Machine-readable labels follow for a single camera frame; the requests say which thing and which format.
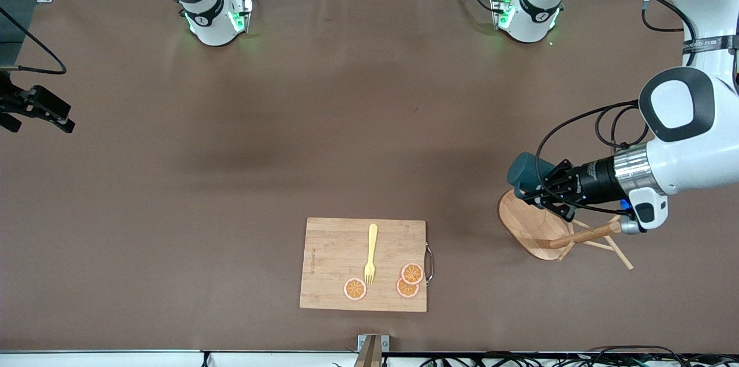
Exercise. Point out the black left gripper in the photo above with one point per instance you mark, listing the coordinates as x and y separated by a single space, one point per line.
594 181

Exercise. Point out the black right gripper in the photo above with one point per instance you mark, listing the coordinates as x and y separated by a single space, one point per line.
12 100

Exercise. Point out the teal cup yellow inside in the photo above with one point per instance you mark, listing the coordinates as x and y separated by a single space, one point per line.
522 171

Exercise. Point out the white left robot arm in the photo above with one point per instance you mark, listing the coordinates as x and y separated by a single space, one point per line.
693 153

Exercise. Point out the wooden cup rack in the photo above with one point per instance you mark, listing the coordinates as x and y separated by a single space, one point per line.
522 223

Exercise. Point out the orange fruit slice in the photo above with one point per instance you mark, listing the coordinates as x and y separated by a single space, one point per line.
412 273
406 291
355 289

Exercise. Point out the yellow fork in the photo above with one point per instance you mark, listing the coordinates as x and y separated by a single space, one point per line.
372 246

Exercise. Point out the bamboo cutting board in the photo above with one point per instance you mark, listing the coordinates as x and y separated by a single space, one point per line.
329 263

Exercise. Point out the aluminium post with bracket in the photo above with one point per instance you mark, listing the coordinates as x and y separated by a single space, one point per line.
372 349

